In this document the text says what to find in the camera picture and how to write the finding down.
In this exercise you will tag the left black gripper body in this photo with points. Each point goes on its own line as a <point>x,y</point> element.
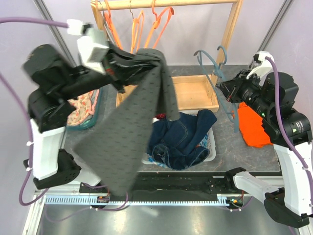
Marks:
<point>114,72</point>

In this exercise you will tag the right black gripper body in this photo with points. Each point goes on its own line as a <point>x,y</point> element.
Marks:
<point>241,87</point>

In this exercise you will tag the blue-grey hanger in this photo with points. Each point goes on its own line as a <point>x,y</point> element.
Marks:
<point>232,112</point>

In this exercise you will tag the orange hanger of floral skirt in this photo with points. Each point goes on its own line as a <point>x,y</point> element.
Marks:
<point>137,28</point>

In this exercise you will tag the orange hanger of white skirt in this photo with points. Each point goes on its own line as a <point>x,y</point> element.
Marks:
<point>108,19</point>

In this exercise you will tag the blue floral skirt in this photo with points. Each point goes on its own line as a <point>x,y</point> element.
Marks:
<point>178,151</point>

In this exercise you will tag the orange hanger of denim skirt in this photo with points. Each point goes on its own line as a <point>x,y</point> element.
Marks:
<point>157,23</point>

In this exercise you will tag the red polka dot skirt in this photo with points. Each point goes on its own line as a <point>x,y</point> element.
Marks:
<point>160,116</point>

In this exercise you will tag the dark grey dotted garment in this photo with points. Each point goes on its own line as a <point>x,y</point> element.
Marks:
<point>115,149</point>

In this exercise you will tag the dark denim skirt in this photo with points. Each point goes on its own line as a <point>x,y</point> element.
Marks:
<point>181,142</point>

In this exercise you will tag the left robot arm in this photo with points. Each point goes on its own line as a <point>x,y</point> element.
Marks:
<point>49,108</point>

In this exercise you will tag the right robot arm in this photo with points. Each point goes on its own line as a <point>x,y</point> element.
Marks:
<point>290,133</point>

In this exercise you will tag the wooden clothes rack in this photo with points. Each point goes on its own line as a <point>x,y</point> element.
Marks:
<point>194,92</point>

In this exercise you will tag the orange folded cloth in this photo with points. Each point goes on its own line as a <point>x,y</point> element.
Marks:
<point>250,126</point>

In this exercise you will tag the peach floral garment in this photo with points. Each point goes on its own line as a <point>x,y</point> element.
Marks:
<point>85,107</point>

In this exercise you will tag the teal laundry basket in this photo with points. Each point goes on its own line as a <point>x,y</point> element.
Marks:
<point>90,123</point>

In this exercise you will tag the white plastic laundry basket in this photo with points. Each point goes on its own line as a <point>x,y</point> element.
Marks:
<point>211,147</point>

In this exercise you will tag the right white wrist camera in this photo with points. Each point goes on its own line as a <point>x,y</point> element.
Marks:
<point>260,66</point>

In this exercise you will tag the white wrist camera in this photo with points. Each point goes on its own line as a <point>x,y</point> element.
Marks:
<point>260,66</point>
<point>92,44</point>

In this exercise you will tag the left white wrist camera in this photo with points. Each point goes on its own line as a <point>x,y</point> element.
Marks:
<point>92,44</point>

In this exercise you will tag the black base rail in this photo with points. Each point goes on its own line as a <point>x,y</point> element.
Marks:
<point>171,186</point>

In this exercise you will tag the slotted grey cable duct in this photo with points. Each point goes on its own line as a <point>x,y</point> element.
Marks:
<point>97,201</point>

